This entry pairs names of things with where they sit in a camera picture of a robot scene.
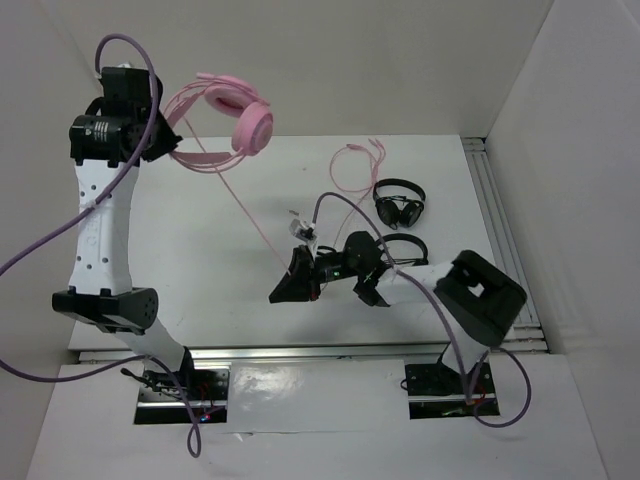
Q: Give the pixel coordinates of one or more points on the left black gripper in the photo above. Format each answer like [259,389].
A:
[168,142]

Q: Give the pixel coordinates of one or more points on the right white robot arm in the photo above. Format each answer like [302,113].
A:
[477,300]

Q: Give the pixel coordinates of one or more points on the black headphones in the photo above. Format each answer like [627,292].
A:
[406,249]
[396,211]

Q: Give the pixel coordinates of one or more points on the lower black headphones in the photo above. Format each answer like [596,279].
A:
[406,249]

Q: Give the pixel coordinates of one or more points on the aluminium rail front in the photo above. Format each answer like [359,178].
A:
[409,352]

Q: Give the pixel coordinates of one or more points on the aluminium rail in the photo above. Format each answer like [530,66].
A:
[409,352]
[500,235]

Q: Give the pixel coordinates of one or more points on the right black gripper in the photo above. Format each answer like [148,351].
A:
[299,287]

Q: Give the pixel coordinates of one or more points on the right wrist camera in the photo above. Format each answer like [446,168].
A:
[305,232]

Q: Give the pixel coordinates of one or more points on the upper black headphones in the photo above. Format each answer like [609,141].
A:
[396,211]

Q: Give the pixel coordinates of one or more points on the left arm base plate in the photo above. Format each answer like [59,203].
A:
[161,403]

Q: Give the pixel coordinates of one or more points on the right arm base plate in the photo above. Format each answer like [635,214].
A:
[436,393]

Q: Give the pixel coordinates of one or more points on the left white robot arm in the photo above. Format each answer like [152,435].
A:
[100,291]

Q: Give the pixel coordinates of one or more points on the aluminium rail right side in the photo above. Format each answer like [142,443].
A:
[500,235]

